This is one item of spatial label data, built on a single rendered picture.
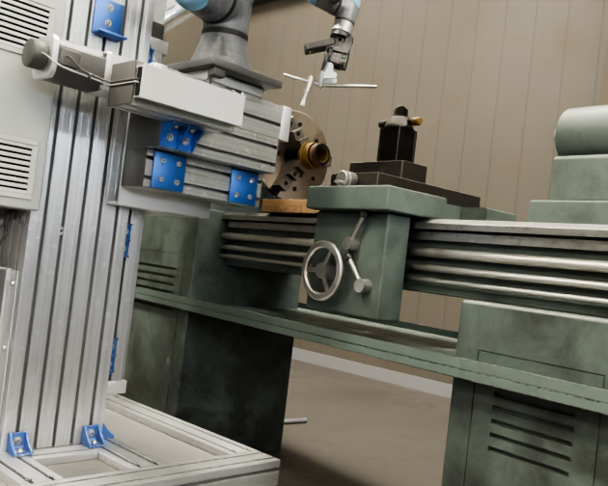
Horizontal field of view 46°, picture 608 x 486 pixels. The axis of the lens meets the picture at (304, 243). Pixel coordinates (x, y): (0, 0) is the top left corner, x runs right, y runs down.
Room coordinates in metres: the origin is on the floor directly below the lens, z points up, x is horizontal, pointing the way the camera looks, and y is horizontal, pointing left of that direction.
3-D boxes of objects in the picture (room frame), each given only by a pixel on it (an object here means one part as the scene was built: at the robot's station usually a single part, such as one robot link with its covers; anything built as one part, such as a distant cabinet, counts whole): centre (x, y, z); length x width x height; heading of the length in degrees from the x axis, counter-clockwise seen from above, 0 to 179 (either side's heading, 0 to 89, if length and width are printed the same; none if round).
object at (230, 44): (1.75, 0.26, 1.21); 0.15 x 0.15 x 0.10
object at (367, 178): (1.99, -0.28, 0.95); 0.43 x 0.18 x 0.04; 130
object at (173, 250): (2.77, 0.37, 0.43); 0.60 x 0.48 x 0.86; 40
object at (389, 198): (1.94, -0.29, 0.90); 0.53 x 0.30 x 0.06; 130
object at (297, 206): (2.25, -0.09, 0.89); 0.36 x 0.30 x 0.04; 130
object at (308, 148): (2.36, 0.00, 1.08); 0.09 x 0.09 x 0.09; 40
